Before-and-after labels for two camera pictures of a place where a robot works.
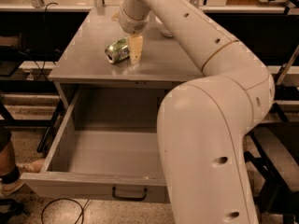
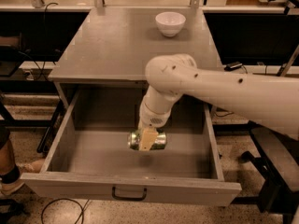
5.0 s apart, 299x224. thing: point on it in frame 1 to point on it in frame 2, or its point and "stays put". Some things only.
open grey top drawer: (106, 150) stays put
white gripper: (135, 24) to (151, 118)
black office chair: (276, 164) stays put
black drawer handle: (129, 198) stays put
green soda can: (118, 50) to (135, 138)
